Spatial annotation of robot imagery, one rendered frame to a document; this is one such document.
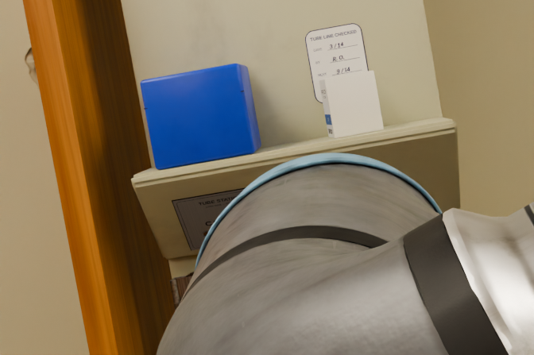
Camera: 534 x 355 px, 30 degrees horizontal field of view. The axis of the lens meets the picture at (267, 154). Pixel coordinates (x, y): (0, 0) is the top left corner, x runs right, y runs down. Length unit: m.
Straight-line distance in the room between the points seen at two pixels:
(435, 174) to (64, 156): 0.37
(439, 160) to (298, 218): 0.63
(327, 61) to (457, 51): 0.47
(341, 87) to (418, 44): 0.13
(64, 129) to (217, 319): 0.72
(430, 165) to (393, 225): 0.62
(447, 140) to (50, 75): 0.40
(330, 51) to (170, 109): 0.20
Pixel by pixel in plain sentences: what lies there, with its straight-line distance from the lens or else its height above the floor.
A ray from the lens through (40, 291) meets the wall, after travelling 1.60.
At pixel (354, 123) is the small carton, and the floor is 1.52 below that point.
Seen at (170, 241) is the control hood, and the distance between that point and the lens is 1.05.
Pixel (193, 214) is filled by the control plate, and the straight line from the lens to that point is 1.02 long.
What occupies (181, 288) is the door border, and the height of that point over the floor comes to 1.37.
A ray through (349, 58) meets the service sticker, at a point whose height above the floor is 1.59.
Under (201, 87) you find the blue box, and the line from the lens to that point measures 0.98.
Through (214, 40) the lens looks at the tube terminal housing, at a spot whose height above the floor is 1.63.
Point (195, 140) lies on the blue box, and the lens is 0.98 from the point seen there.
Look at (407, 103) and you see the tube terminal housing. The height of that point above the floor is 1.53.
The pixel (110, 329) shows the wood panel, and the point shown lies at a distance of 1.04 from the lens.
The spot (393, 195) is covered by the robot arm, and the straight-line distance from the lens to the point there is 0.42.
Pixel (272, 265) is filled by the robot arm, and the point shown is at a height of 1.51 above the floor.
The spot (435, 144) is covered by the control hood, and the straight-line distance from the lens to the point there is 0.98.
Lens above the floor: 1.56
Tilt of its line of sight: 3 degrees down
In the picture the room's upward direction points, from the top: 10 degrees counter-clockwise
